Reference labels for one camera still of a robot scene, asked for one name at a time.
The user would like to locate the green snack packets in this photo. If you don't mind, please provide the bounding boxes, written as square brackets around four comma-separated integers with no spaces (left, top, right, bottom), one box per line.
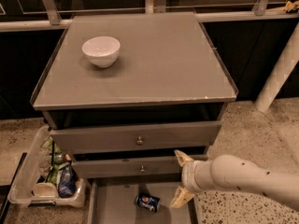
[37,136,67,186]

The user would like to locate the top drawer knob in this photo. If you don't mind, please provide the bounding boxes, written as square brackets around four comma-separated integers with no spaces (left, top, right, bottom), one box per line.
[136,136,144,146]

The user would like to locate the grey bottom drawer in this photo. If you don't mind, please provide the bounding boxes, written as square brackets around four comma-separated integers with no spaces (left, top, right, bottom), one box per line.
[87,174,202,224]

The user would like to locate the grey top drawer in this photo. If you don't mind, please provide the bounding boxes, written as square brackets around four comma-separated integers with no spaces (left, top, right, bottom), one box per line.
[50,121,221,154]

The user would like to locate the grey middle drawer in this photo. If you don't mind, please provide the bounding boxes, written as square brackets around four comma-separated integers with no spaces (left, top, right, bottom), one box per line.
[72,156,181,178]

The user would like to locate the metal railing bar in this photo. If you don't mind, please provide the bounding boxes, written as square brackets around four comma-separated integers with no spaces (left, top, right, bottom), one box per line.
[0,9,299,33]

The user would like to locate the grey drawer cabinet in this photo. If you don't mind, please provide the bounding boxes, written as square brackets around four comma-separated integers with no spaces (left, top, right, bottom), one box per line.
[30,11,239,182]

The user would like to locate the blue pepsi can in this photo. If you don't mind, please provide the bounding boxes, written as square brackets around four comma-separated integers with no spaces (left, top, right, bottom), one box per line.
[135,193,160,213]

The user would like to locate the middle drawer knob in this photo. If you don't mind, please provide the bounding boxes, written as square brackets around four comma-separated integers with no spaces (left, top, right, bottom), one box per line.
[139,166,146,174]

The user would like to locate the clear plastic storage bin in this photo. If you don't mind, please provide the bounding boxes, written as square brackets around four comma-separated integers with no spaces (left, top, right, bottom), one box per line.
[8,126,86,208]

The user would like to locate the white cup in bin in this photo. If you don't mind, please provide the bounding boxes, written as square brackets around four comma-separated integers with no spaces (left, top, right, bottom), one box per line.
[33,183,59,198]

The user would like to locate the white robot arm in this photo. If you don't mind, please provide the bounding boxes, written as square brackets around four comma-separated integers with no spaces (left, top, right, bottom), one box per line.
[170,149,299,211]

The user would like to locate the grey drawer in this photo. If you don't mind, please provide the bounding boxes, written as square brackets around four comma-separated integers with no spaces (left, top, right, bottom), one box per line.
[72,156,181,178]
[50,121,221,154]
[87,174,202,224]

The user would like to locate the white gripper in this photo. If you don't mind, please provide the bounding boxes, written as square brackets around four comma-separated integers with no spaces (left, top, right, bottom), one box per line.
[170,149,204,208]

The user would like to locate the white diagonal pillar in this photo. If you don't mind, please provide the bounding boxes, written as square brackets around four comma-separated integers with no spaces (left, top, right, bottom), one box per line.
[254,24,299,113]

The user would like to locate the white ceramic bowl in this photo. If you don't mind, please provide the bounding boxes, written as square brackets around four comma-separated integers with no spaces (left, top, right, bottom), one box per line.
[82,36,121,68]

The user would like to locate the drawer knob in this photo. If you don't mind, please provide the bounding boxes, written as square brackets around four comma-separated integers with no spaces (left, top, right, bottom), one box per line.
[139,166,146,174]
[136,136,144,146]

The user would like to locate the blue snack bag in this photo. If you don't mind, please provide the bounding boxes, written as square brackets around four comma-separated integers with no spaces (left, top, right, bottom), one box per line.
[57,164,77,198]

